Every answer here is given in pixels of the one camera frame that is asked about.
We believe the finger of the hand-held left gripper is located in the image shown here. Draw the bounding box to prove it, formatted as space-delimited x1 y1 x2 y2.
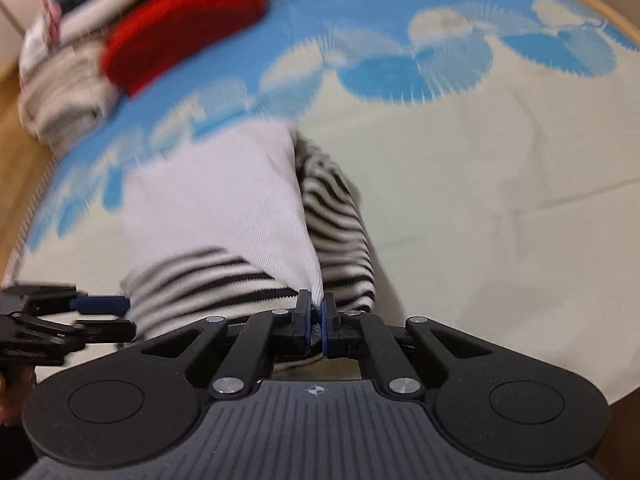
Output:
69 294 132 315
74 317 138 345

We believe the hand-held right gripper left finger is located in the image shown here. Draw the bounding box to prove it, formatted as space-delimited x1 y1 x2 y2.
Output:
131 289 314 400

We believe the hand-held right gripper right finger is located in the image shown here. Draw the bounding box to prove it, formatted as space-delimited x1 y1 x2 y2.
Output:
321 292 502 402

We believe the black and white striped shirt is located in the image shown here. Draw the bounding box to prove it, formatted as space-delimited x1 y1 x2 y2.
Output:
119 122 379 362

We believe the blue and white printed blanket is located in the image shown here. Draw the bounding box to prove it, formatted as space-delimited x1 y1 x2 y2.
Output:
0 0 640 403

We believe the grey folded garment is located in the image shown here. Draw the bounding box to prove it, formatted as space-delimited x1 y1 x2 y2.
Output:
17 40 132 156

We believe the white folded garment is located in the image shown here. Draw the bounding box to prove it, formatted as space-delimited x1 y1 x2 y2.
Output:
47 0 168 43

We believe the red cloth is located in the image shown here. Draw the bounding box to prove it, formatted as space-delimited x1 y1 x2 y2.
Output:
100 0 269 99

